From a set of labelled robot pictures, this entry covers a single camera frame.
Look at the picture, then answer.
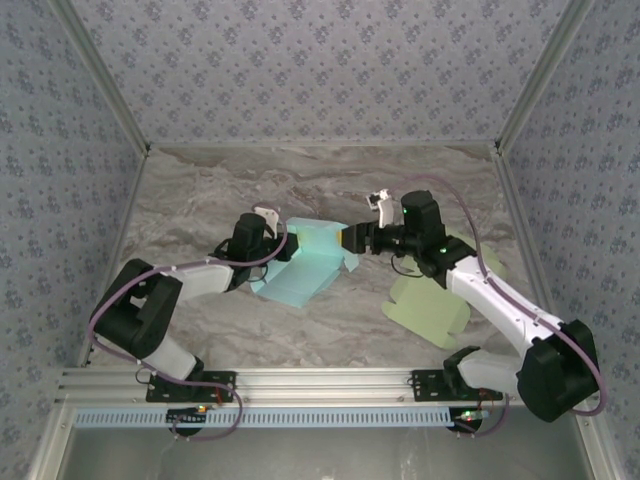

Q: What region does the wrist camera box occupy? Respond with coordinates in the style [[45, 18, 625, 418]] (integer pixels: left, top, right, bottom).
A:
[[251, 202, 282, 236], [366, 188, 397, 230]]

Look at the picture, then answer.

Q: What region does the narrow aluminium side rail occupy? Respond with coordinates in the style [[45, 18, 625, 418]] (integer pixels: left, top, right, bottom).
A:
[[74, 147, 151, 371]]

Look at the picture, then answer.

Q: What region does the aluminium mounting beam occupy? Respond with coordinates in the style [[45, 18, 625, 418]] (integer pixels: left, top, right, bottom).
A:
[[56, 367, 600, 405]]

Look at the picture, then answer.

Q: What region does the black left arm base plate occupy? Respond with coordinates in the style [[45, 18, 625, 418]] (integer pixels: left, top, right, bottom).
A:
[[145, 370, 237, 403]]

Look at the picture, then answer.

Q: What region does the wide aluminium side rail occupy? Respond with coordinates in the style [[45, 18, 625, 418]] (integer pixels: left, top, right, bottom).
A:
[[492, 147, 571, 366]]

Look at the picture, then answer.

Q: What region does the grey metal panel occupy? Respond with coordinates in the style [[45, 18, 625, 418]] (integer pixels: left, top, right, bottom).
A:
[[64, 427, 596, 480]]

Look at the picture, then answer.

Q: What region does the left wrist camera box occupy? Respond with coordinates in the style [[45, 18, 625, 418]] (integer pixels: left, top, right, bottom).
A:
[[251, 202, 282, 236]]

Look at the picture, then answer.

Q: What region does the aluminium frame leg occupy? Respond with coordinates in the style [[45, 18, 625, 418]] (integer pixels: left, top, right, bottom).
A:
[[27, 402, 76, 480], [572, 402, 621, 480]]

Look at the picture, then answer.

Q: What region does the blue paper box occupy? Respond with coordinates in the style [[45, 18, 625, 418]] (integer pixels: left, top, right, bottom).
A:
[[249, 217, 362, 308]]

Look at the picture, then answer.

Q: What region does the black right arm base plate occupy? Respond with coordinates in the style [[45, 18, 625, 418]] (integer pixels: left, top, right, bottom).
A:
[[410, 369, 504, 403]]

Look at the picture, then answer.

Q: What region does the green paper box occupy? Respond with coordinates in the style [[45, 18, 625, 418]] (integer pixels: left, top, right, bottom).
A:
[[380, 227, 509, 349]]

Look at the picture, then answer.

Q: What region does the aluminium frame post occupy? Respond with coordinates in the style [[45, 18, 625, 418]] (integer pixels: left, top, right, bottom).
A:
[[49, 0, 152, 156], [494, 0, 596, 151]]

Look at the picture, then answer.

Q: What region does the black bracket with lit adapter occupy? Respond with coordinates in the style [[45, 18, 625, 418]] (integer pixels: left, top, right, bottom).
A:
[[166, 407, 210, 427], [451, 407, 490, 432]]

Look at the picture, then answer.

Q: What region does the thin aluminium table edge rail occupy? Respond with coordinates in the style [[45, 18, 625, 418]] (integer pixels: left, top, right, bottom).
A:
[[147, 141, 501, 150]]

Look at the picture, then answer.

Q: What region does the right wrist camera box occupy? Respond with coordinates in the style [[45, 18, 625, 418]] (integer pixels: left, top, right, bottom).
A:
[[366, 188, 397, 230]]

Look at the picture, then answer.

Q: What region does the slotted cable duct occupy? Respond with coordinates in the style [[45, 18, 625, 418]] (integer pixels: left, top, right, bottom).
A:
[[73, 405, 457, 429]]

